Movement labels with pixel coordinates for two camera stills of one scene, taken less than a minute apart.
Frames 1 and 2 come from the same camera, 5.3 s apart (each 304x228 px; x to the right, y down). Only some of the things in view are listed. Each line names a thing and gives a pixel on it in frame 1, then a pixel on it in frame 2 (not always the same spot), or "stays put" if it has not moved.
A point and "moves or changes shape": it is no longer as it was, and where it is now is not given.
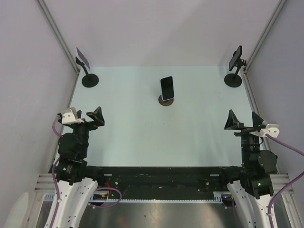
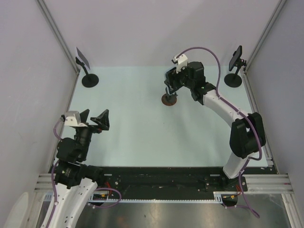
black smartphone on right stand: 236,58 stays put
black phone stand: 89,80 stays put
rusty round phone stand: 165,103 moves or changes shape
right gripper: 232,122 → 184,70
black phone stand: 234,80 stays put
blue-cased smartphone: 167,88 → 171,76
